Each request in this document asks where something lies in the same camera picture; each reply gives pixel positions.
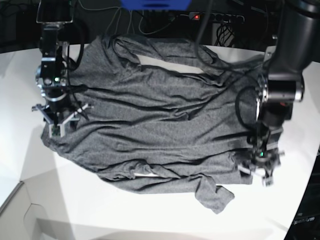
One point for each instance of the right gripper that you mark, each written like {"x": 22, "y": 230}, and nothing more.
{"x": 62, "y": 110}

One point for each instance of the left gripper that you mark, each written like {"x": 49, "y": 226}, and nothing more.
{"x": 259, "y": 163}

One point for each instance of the dark grey t-shirt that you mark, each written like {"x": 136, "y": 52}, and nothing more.
{"x": 164, "y": 118}

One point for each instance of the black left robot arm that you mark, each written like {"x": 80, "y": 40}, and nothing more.
{"x": 280, "y": 84}

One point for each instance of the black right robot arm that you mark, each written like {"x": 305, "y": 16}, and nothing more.
{"x": 53, "y": 74}

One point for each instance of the blue box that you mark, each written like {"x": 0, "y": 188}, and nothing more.
{"x": 179, "y": 5}

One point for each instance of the black power strip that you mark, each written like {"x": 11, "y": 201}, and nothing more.
{"x": 216, "y": 17}

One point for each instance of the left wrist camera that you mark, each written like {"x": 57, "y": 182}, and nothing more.
{"x": 267, "y": 181}

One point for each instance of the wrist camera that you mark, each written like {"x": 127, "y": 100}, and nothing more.
{"x": 56, "y": 130}
{"x": 267, "y": 181}

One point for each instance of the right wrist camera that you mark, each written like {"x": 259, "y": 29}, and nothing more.
{"x": 56, "y": 130}

